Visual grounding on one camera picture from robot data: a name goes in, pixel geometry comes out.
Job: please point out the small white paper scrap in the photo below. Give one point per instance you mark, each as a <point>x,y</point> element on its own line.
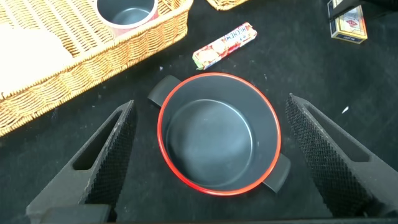
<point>345,109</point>

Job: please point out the black tablecloth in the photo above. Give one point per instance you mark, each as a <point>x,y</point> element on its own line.
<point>311,77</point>

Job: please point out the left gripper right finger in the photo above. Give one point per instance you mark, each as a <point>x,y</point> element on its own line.
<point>357,186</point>

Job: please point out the red black cooking pot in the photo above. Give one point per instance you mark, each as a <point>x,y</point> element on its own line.
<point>211,143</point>

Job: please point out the playing card box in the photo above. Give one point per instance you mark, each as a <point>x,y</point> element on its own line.
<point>351,26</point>

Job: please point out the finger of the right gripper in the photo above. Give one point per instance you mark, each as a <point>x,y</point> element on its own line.
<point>382,6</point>
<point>345,6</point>

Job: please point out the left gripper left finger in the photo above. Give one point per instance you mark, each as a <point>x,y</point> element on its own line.
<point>62,193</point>

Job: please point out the white bowl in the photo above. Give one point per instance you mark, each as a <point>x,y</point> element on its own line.
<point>31,56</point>

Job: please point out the Hi-Chew candy stick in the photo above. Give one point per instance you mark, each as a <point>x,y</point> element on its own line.
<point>224,45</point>

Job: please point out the pink saucepan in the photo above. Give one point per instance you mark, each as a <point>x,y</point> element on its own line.
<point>124,12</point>

